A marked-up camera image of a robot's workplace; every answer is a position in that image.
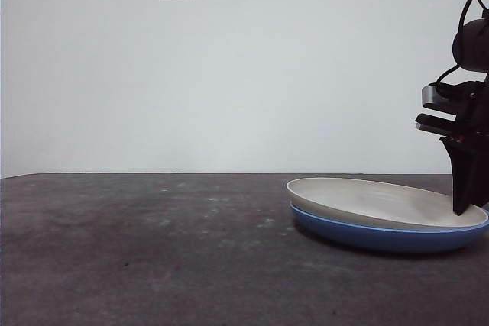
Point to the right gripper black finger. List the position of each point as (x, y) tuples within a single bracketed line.
[(483, 181), (462, 177)]

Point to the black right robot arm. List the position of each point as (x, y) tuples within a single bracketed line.
[(471, 45)]

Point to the blue round plate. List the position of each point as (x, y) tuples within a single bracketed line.
[(382, 240)]

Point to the white round plate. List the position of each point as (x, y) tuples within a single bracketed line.
[(363, 200)]

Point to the right wrist grey camera box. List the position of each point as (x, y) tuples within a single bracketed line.
[(433, 97)]

